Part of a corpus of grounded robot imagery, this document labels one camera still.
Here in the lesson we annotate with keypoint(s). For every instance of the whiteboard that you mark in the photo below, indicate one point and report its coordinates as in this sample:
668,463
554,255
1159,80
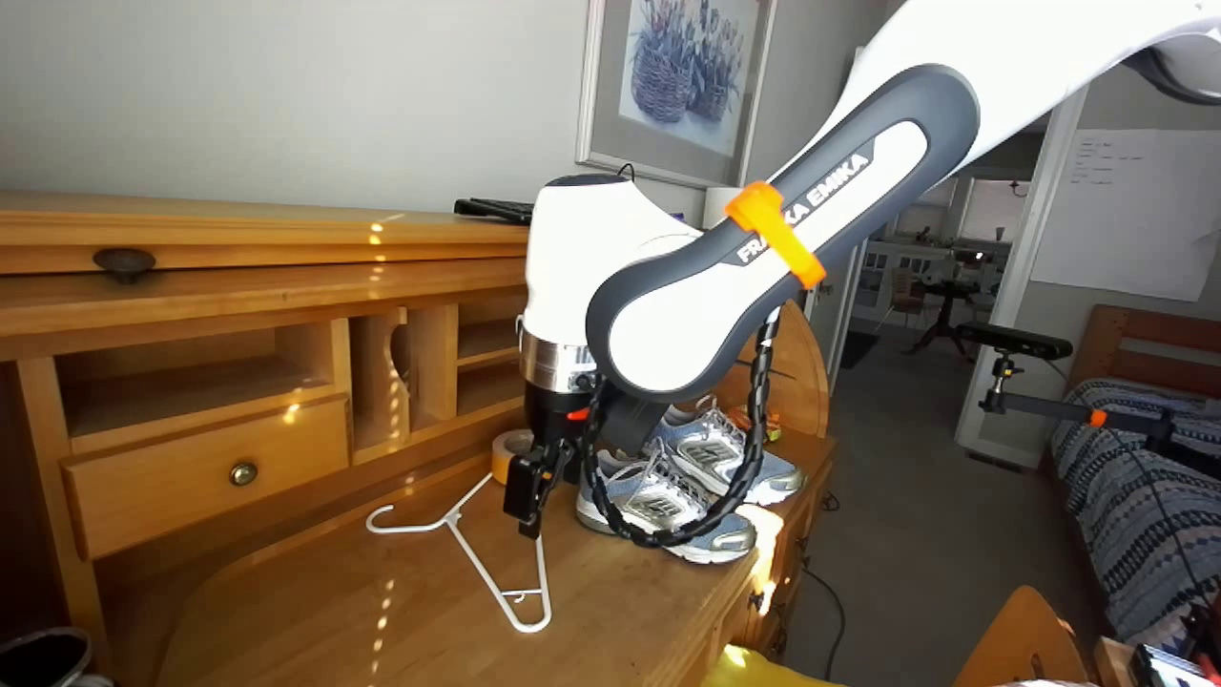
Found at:
1131,211

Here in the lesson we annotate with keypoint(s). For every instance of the black keyboard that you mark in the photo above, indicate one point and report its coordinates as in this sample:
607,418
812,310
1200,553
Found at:
489,207

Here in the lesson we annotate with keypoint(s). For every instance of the blue grey sneaker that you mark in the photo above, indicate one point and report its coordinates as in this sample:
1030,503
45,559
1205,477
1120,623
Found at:
691,527
710,450

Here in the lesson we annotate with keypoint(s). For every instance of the black stereo camera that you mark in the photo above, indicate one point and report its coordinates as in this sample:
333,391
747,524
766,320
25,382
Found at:
1014,339

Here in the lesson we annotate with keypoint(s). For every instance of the small wooden drawer brass knob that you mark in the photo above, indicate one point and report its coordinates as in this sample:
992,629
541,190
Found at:
156,491

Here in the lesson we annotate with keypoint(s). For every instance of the dark round container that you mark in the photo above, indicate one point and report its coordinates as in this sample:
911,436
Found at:
45,657

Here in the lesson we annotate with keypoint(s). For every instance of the dark pedestal table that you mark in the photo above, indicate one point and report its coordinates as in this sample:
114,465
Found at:
943,293

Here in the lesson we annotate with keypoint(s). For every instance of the framed blue floral picture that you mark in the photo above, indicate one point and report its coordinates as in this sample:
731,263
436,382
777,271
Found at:
682,61

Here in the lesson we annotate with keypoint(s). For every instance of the wooden roll-top desk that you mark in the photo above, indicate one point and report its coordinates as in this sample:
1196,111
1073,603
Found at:
255,611

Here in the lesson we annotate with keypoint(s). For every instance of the wooden chair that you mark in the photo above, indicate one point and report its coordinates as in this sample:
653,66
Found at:
1023,642

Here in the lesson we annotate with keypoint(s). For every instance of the white door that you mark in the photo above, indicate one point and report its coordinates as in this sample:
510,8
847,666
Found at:
849,305

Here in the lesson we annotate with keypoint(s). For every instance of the bed with striped blanket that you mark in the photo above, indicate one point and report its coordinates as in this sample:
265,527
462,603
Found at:
1145,510

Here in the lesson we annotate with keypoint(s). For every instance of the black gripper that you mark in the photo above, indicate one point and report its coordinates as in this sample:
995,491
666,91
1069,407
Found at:
559,418

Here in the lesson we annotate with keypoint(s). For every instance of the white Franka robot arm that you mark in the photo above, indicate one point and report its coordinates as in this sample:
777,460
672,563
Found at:
662,316

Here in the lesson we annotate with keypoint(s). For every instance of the yellow cushion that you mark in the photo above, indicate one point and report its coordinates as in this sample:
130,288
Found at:
766,667

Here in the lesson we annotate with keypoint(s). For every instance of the black clamp arm orange joints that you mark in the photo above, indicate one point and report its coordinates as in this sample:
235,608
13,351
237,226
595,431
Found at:
1037,407

